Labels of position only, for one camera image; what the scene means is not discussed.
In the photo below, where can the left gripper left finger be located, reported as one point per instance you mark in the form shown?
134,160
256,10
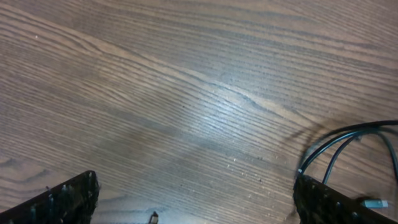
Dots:
73,201

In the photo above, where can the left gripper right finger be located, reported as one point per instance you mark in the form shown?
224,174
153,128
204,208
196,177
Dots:
317,203

